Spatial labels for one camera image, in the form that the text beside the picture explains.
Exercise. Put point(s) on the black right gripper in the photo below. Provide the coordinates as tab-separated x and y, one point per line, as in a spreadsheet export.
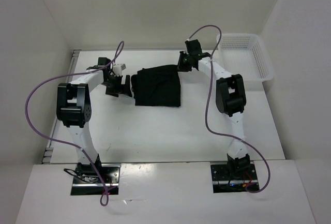
181	68

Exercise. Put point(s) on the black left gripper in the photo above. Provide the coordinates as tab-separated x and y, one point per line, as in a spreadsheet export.
124	89

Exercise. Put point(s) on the black shorts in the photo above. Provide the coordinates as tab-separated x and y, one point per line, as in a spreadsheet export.
157	87

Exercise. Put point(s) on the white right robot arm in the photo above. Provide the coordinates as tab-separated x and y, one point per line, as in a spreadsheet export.
230	99

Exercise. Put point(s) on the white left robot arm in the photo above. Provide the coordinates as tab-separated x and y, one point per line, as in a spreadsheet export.
74	110

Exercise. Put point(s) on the white plastic basket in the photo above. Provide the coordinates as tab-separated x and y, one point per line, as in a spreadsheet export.
245	54

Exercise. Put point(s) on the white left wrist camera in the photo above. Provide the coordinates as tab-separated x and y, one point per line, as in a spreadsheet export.
118	69

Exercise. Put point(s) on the aluminium table edge rail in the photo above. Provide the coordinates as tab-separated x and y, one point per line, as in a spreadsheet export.
61	104

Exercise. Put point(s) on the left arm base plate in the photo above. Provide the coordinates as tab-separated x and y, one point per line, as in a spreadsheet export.
85	184

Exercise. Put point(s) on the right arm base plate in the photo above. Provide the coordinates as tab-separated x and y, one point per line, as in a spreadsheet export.
223	182

